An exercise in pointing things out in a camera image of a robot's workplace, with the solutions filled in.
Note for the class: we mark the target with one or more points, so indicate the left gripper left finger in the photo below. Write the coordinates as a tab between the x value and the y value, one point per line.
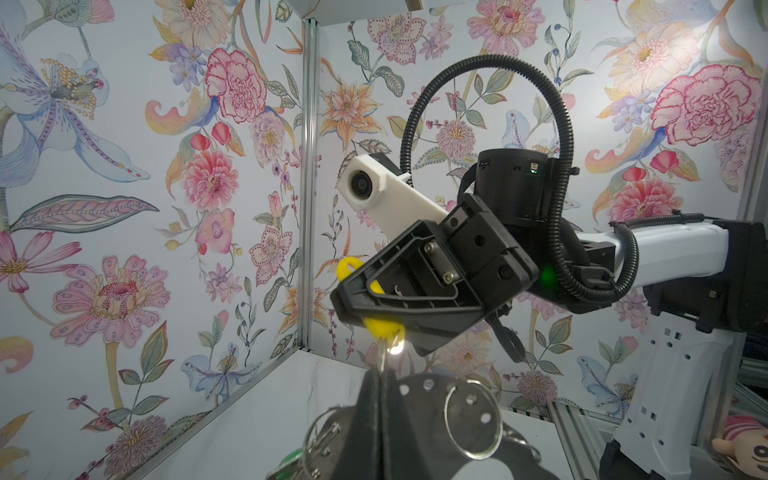
361	456

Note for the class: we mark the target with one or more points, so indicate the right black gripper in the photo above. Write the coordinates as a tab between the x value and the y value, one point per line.
439	284

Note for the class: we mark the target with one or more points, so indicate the plush toy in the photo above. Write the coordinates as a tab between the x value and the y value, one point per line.
744	443

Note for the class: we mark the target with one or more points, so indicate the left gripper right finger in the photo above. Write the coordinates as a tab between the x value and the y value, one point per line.
401	457

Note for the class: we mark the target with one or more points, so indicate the yellow key tag front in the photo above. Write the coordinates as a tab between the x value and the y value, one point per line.
392	333

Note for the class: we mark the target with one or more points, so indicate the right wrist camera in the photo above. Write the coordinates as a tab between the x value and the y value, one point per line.
373	184

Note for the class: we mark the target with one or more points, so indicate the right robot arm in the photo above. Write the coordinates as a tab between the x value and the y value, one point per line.
708	277

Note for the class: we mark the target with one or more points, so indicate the dark green key tag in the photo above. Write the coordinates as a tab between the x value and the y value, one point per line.
292	466

